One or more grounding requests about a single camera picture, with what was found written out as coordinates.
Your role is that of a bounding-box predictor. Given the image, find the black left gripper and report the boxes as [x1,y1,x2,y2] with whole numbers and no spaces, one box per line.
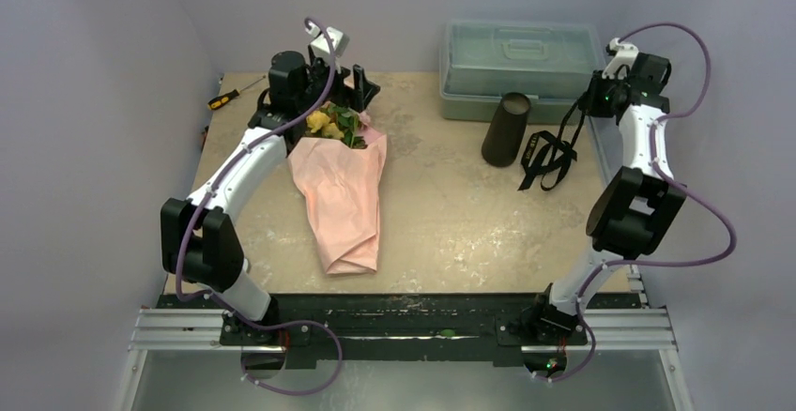
[296,53,378,114]

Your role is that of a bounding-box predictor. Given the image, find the pink paper flower bouquet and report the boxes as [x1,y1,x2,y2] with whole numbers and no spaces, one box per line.
[287,101,388,275]

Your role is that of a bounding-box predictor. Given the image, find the black ribbon with gold lettering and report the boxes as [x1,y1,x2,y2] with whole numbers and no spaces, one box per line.
[517,93,586,191]

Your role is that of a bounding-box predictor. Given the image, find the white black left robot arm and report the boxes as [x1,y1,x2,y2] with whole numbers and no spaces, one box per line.
[160,51,381,344]

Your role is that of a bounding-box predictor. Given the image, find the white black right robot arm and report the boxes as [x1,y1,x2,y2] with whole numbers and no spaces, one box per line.
[527,53,685,343]

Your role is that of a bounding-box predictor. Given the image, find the dark cylindrical vase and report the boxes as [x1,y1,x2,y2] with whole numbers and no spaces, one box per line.
[481,92,531,168]

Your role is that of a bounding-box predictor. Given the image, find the green translucent plastic storage box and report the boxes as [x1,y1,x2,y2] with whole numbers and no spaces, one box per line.
[439,20,605,125]

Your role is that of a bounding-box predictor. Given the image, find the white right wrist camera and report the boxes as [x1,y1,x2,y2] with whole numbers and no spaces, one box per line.
[602,38,640,80]

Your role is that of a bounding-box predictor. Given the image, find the yellow black handled screwdriver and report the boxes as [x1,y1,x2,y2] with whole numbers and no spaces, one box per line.
[207,75,267,111]

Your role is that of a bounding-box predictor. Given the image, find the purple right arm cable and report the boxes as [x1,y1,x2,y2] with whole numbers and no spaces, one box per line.
[531,22,738,385]

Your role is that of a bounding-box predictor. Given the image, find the aluminium rail frame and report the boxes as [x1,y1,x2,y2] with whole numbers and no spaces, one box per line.
[112,75,695,411]

